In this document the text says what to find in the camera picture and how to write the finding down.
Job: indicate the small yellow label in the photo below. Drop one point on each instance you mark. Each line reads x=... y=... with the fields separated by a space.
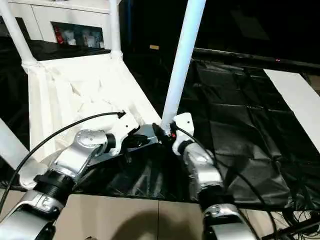
x=154 y=47

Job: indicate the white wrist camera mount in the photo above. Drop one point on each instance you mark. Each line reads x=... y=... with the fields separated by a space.
x=125 y=125
x=185 y=122

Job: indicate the black flat screen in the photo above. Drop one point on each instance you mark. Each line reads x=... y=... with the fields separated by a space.
x=250 y=57

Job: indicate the black mat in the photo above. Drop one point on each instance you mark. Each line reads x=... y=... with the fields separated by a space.
x=237 y=125

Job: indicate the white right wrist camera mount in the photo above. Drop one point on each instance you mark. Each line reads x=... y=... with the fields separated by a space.
x=185 y=122

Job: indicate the black panel with blue edge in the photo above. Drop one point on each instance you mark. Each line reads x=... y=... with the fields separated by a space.
x=128 y=25

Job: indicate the white plastic table top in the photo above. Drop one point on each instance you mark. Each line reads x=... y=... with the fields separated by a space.
x=62 y=87

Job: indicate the white glass-door cabinet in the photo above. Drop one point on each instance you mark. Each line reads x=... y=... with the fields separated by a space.
x=62 y=12

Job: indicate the black and white bundle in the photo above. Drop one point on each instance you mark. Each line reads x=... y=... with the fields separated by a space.
x=59 y=1

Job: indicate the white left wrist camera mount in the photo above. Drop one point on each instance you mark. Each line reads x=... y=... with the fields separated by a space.
x=125 y=125

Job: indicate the white flat board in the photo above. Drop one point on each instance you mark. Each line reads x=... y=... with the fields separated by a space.
x=295 y=95

